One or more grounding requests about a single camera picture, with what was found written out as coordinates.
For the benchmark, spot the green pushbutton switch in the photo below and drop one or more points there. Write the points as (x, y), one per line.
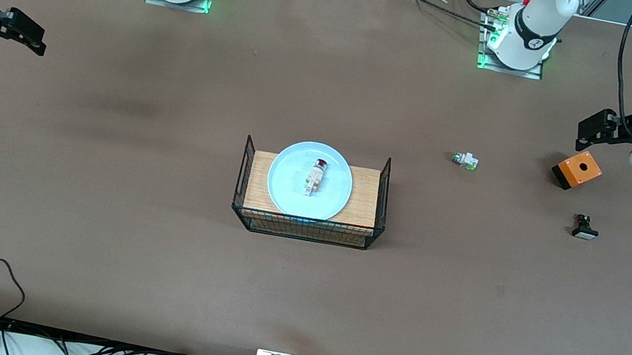
(466, 160)

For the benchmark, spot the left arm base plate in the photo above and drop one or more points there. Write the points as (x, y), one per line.
(510, 71)

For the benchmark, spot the black square white-cap pushbutton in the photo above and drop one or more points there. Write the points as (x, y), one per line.
(584, 233)

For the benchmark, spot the light blue plate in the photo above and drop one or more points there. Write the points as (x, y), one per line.
(287, 192)

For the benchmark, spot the orange button enclosure box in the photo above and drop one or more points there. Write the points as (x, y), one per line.
(590, 174)

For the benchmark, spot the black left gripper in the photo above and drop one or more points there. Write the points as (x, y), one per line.
(626, 127)

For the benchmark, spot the red pushbutton switch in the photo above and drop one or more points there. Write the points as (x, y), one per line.
(314, 180)

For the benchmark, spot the wooden board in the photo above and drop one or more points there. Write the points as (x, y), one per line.
(363, 205)

